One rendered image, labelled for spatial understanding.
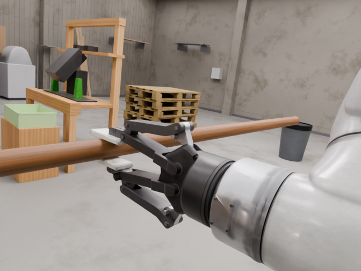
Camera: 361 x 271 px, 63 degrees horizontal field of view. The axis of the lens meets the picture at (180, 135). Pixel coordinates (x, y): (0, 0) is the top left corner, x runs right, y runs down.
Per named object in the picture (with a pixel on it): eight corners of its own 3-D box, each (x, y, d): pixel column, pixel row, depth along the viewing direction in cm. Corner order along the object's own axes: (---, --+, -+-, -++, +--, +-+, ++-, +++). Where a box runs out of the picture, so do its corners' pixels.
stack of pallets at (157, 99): (165, 128, 660) (169, 86, 640) (196, 137, 607) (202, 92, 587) (120, 133, 561) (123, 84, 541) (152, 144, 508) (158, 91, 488)
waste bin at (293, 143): (271, 156, 527) (278, 121, 513) (281, 152, 568) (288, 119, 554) (299, 164, 497) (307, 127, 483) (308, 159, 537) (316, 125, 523)
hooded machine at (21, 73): (27, 97, 865) (27, 47, 834) (36, 100, 825) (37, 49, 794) (-3, 97, 805) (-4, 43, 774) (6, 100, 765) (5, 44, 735)
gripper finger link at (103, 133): (118, 145, 39) (118, 140, 39) (88, 134, 44) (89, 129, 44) (135, 143, 42) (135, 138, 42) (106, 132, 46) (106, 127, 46)
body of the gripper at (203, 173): (215, 163, 27) (146, 140, 33) (203, 245, 29) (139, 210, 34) (252, 152, 33) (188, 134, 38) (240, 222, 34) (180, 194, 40)
